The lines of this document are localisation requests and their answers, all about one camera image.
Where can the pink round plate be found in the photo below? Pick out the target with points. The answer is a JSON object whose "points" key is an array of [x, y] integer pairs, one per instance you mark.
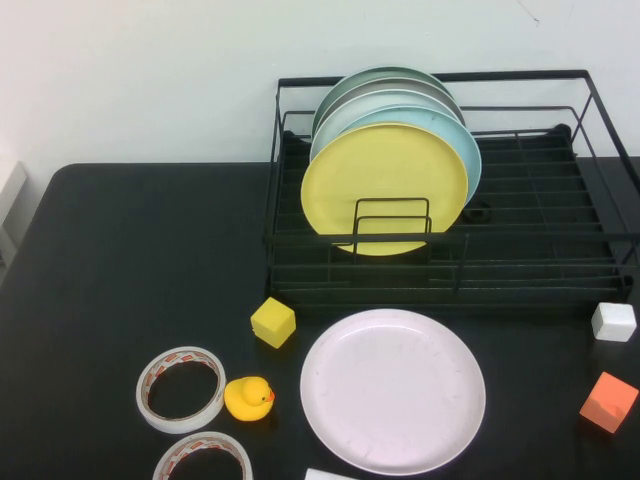
{"points": [[392, 392]]}

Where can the yellow round plate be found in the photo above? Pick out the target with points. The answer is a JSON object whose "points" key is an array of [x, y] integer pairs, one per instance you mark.
{"points": [[385, 170]]}

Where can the pale mint round plate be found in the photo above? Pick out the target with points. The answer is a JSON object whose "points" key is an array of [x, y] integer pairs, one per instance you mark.
{"points": [[330, 127]]}

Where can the grey round plate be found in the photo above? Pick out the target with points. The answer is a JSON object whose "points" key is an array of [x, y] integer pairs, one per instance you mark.
{"points": [[370, 89]]}

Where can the light blue round plate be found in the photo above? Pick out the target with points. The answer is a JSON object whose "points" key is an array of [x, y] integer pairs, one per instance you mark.
{"points": [[460, 145]]}

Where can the dark green round plate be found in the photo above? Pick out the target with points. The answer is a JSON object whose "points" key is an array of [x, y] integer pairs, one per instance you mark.
{"points": [[360, 75]]}

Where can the yellow foam cube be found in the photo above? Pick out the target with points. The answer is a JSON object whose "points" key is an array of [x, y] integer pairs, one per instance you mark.
{"points": [[272, 322]]}

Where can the yellow rubber duck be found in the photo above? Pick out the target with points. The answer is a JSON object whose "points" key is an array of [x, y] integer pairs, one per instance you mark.
{"points": [[245, 402]]}

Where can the white tape roll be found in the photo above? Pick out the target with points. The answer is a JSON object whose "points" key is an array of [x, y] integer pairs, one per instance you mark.
{"points": [[200, 439], [180, 426]]}

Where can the white paper sheet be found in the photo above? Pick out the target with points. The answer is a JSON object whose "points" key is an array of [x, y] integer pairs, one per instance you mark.
{"points": [[325, 475]]}

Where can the white foam cube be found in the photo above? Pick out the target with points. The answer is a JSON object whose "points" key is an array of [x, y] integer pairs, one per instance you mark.
{"points": [[614, 322]]}

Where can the orange foam cube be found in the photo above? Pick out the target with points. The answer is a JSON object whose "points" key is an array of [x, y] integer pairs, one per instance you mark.
{"points": [[607, 400]]}

